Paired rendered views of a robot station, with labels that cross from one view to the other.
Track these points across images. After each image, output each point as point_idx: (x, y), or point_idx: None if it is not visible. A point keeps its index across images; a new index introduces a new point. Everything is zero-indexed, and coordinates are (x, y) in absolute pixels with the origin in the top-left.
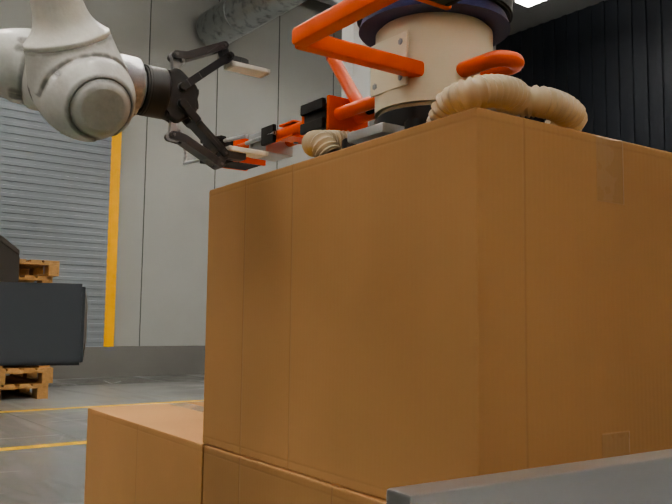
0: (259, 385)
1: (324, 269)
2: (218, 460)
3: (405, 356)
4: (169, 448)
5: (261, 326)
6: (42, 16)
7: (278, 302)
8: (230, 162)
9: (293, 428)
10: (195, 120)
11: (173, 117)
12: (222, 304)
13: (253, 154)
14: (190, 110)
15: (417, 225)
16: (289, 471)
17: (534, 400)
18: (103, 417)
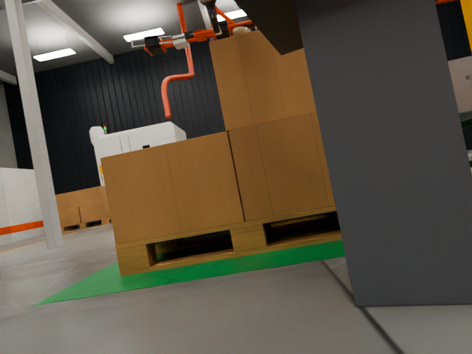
0: (262, 98)
1: (291, 55)
2: (241, 131)
3: None
4: (199, 142)
5: (259, 80)
6: None
7: (267, 70)
8: (158, 48)
9: (285, 105)
10: (215, 11)
11: (213, 7)
12: (230, 79)
13: (220, 31)
14: (215, 7)
15: None
16: (286, 118)
17: None
18: (123, 154)
